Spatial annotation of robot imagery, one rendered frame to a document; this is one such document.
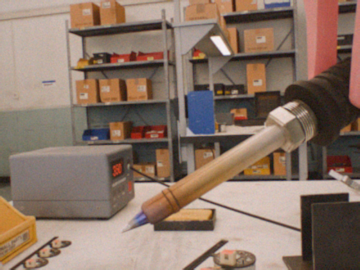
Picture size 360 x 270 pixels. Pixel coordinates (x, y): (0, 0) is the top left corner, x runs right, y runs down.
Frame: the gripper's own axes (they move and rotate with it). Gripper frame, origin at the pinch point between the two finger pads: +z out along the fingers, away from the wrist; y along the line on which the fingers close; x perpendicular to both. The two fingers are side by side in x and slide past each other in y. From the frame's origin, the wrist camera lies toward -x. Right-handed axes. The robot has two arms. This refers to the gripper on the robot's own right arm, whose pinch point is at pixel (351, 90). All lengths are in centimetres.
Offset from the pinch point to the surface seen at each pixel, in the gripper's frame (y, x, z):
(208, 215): -33.8, 11.4, 9.8
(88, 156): -42.2, -4.6, 9.6
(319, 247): -15.6, 13.8, 6.8
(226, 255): -7.8, 2.1, 8.6
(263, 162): -400, 206, -31
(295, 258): -19.7, 15.2, 8.9
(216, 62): -310, 80, -85
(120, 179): -45.4, 1.2, 11.1
